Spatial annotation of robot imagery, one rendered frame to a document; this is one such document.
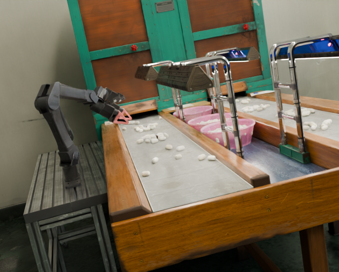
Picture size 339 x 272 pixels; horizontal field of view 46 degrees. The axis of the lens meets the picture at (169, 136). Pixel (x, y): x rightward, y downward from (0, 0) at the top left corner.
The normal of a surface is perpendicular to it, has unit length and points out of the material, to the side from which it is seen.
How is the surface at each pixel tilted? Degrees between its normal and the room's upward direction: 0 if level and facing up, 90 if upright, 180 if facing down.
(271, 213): 90
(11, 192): 90
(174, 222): 90
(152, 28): 90
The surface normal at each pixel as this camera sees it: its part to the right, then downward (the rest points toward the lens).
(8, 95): 0.26, 0.15
